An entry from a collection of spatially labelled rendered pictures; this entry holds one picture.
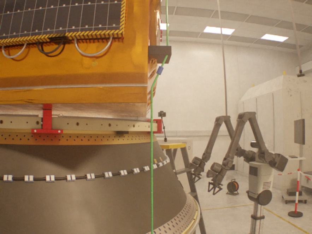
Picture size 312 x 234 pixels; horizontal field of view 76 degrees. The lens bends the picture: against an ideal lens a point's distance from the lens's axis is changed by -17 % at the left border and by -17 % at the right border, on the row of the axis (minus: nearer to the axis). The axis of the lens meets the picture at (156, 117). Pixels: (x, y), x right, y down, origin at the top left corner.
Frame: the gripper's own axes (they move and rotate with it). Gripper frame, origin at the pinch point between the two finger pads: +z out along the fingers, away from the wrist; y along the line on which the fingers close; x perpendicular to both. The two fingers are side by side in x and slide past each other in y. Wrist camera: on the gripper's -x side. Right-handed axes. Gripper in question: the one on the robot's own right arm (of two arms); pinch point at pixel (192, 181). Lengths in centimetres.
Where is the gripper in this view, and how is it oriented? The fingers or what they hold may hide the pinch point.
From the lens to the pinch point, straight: 221.0
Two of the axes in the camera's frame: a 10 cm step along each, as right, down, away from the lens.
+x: 8.5, 5.1, 1.1
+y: 1.7, -0.6, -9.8
